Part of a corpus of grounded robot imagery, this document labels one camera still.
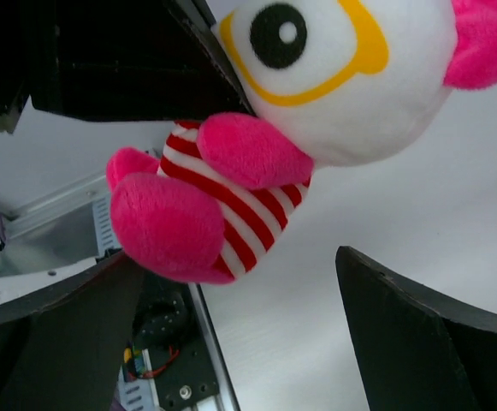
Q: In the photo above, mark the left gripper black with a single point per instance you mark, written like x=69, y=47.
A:
x=28, y=59

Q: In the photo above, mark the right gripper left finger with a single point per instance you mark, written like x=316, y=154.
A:
x=61, y=346

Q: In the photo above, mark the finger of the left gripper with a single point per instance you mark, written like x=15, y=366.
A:
x=129, y=61

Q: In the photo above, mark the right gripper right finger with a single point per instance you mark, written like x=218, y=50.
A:
x=416, y=348

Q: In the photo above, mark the white panda plush pink limbs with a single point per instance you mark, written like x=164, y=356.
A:
x=330, y=83

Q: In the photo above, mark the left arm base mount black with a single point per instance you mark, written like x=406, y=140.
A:
x=167, y=347

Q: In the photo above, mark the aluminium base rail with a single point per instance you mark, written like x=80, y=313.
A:
x=58, y=238

